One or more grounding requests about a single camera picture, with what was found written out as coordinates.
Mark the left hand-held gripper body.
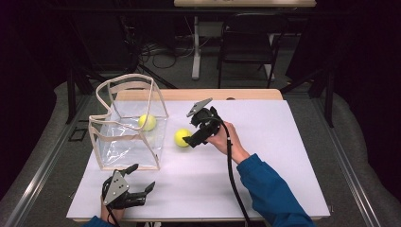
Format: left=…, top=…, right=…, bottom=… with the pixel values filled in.
left=101, top=169, right=149, bottom=211

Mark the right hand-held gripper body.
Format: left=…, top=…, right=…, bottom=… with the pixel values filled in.
left=185, top=96, right=224, bottom=137

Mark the yellow tennis ball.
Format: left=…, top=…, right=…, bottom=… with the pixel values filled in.
left=137, top=113, right=158, bottom=132
left=174, top=128, right=193, bottom=148

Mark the clear bag with beige trim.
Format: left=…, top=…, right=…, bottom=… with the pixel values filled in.
left=88, top=73, right=169, bottom=171

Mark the person's left hand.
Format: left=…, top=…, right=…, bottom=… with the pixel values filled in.
left=99, top=195, right=127, bottom=225

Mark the person's right hand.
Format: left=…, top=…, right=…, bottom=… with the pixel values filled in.
left=206, top=121, right=252, bottom=165

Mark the wooden desk with white legs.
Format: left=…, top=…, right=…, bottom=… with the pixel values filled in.
left=173, top=0, right=317, bottom=81

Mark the black chair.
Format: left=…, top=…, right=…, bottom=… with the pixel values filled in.
left=217, top=12, right=289, bottom=89

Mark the black metal stand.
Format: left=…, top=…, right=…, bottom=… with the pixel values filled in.
left=64, top=67, right=108, bottom=125
left=278, top=67, right=336, bottom=129

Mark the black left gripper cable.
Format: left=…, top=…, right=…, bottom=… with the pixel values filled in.
left=105, top=204, right=121, bottom=227

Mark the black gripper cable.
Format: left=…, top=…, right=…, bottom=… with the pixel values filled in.
left=105, top=204, right=121, bottom=227
left=201, top=116, right=253, bottom=227

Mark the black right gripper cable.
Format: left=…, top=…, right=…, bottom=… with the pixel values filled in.
left=201, top=116, right=253, bottom=227

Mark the aluminium floor rail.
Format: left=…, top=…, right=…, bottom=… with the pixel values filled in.
left=315, top=94, right=382, bottom=227
left=3, top=94, right=93, bottom=227

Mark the tangle of floor cables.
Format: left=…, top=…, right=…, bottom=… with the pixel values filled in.
left=138, top=41, right=197, bottom=70

